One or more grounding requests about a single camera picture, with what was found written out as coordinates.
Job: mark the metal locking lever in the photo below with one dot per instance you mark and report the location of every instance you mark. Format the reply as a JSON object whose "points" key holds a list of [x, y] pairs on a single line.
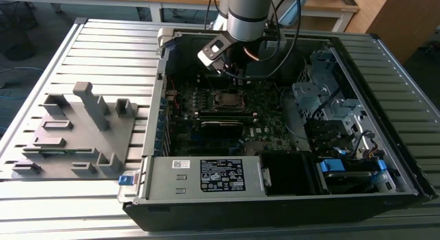
{"points": [[211, 83]]}

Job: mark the silver green CPU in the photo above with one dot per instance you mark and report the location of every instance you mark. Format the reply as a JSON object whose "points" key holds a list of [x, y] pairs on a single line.
{"points": [[230, 99]]}

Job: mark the CPU socket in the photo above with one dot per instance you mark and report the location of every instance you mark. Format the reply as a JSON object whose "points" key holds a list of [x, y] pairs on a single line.
{"points": [[215, 91]]}

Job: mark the grey case latch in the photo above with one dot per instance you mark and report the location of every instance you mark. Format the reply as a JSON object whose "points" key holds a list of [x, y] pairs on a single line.
{"points": [[164, 35]]}

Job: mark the metal rear port block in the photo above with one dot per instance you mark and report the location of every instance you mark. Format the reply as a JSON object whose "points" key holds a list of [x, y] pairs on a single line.
{"points": [[172, 93]]}

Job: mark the silver drive cage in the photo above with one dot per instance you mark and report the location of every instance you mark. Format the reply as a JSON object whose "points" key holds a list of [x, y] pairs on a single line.
{"points": [[304, 92]]}

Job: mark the green motherboard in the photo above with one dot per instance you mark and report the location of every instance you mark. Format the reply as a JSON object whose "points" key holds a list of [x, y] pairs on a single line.
{"points": [[271, 121]]}

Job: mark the black graphics card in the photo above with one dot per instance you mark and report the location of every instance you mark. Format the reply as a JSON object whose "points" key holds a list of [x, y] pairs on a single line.
{"points": [[222, 130]]}

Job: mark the dark chipset heatsink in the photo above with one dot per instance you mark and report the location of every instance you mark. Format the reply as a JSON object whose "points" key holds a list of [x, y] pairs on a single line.
{"points": [[255, 147]]}

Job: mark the black plastic bay housing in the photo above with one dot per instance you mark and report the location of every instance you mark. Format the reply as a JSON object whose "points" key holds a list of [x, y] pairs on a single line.
{"points": [[286, 173]]}

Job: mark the wooden cabinet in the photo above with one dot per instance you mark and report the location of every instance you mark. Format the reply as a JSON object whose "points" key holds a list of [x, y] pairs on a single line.
{"points": [[402, 18]]}

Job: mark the hard disk in blue carrier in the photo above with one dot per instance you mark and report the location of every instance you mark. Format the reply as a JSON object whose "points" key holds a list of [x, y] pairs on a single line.
{"points": [[331, 165]]}

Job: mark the grey power supply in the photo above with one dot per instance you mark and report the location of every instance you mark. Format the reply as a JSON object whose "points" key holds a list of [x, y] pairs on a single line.
{"points": [[162, 178]]}

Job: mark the grey parts rack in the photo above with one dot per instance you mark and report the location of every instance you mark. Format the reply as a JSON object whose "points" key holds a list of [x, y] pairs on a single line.
{"points": [[86, 137]]}

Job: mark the black PC case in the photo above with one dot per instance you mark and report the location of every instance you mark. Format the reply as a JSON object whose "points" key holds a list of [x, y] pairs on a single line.
{"points": [[240, 216]]}

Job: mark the black office chair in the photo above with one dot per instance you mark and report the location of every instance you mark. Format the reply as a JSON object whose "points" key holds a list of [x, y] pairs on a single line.
{"points": [[19, 47]]}

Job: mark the green RAM stick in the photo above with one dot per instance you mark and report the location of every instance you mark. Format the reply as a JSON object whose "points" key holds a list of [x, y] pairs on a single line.
{"points": [[58, 153]]}

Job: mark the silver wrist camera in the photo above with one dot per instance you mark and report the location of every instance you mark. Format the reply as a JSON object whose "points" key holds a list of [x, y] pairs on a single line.
{"points": [[215, 49]]}

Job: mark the perforated metal bay frame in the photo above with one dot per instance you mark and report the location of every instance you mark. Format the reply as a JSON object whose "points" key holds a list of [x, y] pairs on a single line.
{"points": [[323, 70]]}

